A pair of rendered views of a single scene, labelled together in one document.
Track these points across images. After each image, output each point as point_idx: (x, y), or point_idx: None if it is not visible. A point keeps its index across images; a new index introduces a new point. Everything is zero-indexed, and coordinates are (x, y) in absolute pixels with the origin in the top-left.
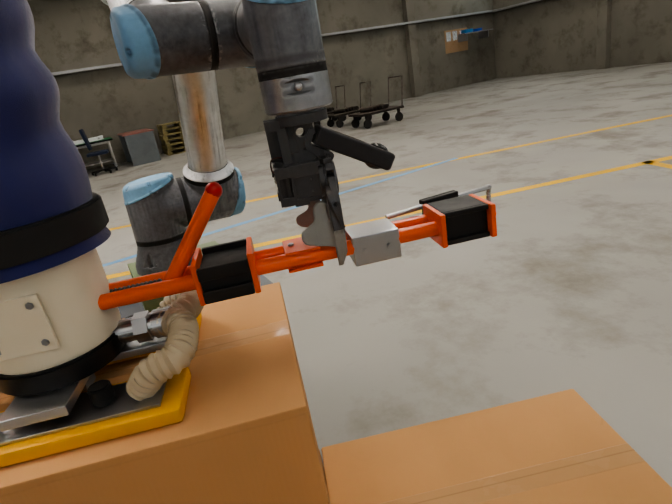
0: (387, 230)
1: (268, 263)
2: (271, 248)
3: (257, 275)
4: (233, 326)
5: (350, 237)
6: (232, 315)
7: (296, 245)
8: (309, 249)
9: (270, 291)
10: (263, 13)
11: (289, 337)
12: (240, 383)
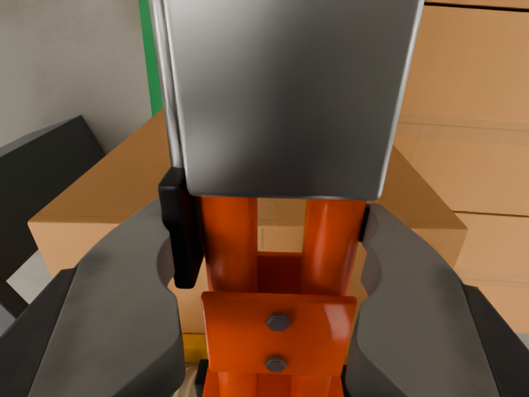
0: (419, 4)
1: (328, 388)
2: (237, 385)
3: (340, 389)
4: (195, 296)
5: (350, 199)
6: None
7: (287, 350)
8: (351, 327)
9: (74, 241)
10: None
11: (275, 229)
12: (363, 293)
